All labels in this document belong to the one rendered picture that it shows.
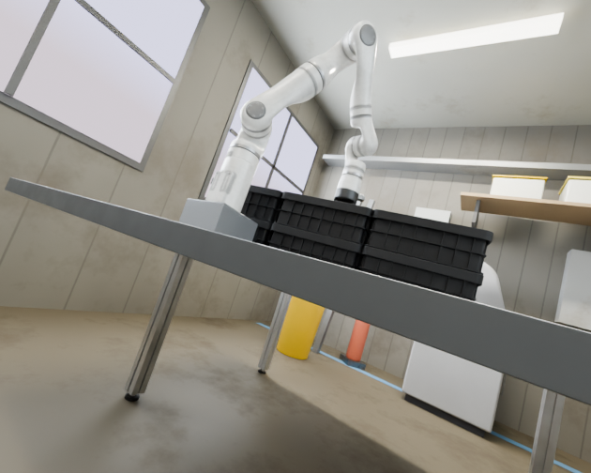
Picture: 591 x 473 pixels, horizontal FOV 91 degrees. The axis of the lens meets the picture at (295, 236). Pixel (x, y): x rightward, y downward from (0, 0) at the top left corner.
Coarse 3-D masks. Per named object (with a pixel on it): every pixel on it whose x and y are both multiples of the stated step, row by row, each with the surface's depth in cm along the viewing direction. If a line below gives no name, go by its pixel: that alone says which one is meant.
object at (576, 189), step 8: (568, 176) 238; (576, 176) 235; (584, 176) 232; (568, 184) 237; (576, 184) 235; (584, 184) 232; (560, 192) 262; (568, 192) 236; (576, 192) 233; (584, 192) 230; (560, 200) 254; (568, 200) 234; (576, 200) 232; (584, 200) 229
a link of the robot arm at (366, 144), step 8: (352, 120) 95; (360, 120) 93; (368, 120) 93; (360, 128) 93; (368, 128) 93; (360, 136) 95; (368, 136) 93; (360, 144) 94; (368, 144) 93; (376, 144) 94; (360, 152) 95; (368, 152) 94
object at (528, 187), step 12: (492, 180) 268; (504, 180) 262; (516, 180) 257; (528, 180) 252; (540, 180) 248; (492, 192) 264; (504, 192) 259; (516, 192) 254; (528, 192) 250; (540, 192) 245
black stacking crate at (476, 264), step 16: (384, 224) 81; (400, 224) 80; (368, 240) 84; (384, 240) 80; (400, 240) 78; (416, 240) 77; (432, 240) 76; (448, 240) 74; (464, 240) 73; (480, 240) 72; (416, 256) 75; (432, 256) 75; (448, 256) 73; (464, 256) 72; (480, 256) 71; (480, 272) 70
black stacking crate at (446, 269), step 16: (368, 256) 80; (384, 256) 78; (400, 256) 76; (368, 272) 79; (384, 272) 78; (400, 272) 77; (416, 272) 75; (432, 272) 74; (448, 272) 72; (464, 272) 70; (432, 288) 73; (448, 288) 72; (464, 288) 71
